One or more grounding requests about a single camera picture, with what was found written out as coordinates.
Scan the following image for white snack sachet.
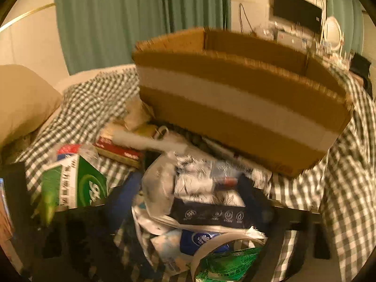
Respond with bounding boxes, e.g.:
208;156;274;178
173;155;244;207

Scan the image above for red and beige book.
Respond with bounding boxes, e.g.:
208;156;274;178
93;123;144;169

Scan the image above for tape roll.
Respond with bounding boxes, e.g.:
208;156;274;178
190;233;264;281

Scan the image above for blue tissue packet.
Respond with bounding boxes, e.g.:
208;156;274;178
151;229;220;276

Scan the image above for green chewing gum box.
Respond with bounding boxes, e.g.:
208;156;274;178
41;154;107;210

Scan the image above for green plastic bag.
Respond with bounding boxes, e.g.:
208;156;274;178
195;248;261;281

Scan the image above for white cream tube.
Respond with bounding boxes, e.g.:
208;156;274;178
112;130;187;153

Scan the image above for cardboard box with white tape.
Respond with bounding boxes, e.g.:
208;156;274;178
133;28;353;178

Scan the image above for green curtain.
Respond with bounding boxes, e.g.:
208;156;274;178
55;0;231;74
326;0;364;54

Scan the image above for checkered bed blanket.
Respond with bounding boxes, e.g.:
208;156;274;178
17;65;375;281

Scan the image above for beige pillow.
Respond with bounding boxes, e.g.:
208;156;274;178
1;64;62;147

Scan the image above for white oval vanity mirror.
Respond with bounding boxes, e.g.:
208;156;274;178
321;16;344;53

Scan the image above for black clothes on chair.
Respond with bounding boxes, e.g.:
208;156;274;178
349;53;373;98

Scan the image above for black wall television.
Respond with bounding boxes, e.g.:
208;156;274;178
273;0;322;34

